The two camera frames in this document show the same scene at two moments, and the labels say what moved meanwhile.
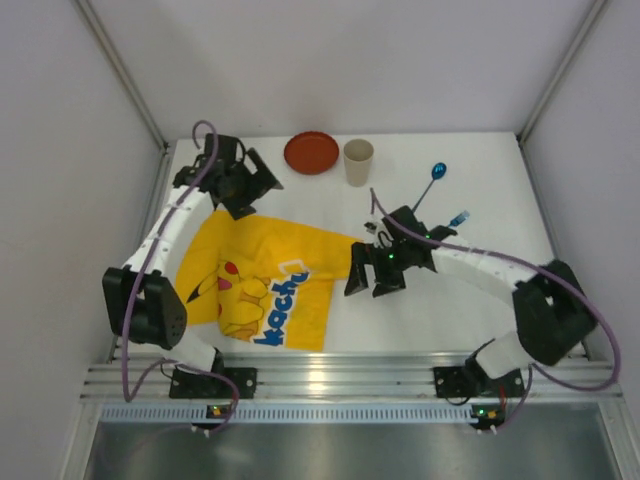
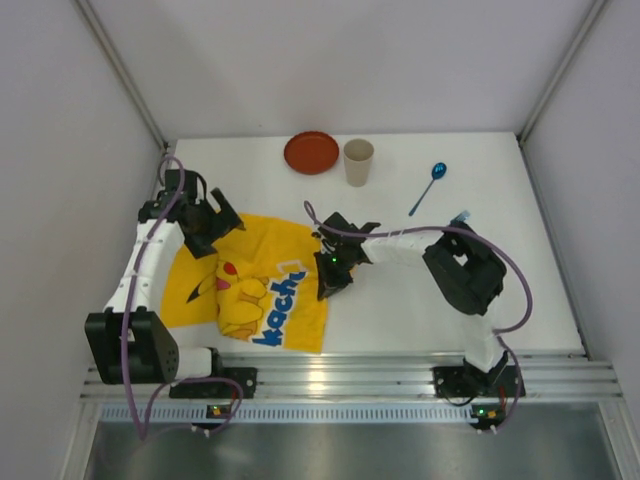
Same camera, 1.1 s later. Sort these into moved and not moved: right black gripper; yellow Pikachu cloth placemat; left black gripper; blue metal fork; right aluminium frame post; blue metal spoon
Moved: left black gripper; right black gripper
Not moved: blue metal fork; blue metal spoon; yellow Pikachu cloth placemat; right aluminium frame post
